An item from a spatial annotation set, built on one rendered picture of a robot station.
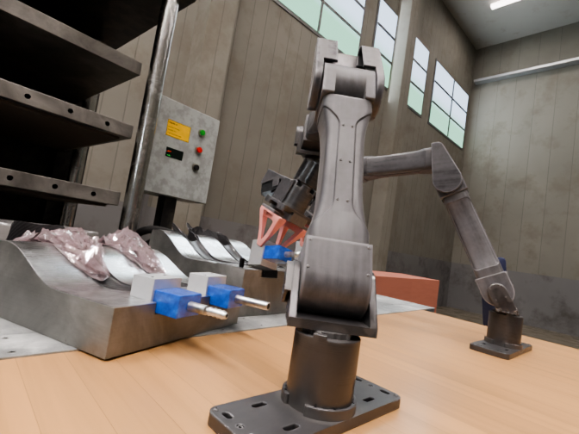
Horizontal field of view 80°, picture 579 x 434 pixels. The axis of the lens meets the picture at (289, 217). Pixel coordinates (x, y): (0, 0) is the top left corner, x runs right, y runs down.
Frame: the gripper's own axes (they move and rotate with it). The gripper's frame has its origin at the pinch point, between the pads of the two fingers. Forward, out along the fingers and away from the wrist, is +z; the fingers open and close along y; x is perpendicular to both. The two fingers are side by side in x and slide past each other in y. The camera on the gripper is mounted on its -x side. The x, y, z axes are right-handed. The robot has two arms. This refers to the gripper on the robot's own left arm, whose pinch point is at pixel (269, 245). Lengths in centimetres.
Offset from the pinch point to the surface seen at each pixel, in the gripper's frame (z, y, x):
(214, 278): 6.3, 16.9, 10.2
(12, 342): 18.4, 38.4, 12.3
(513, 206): -268, -825, -209
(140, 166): 6, 2, -75
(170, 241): 12.7, 7.4, -22.5
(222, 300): 7.8, 16.6, 14.1
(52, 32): -19, 39, -93
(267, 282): 6.2, -0.3, 4.5
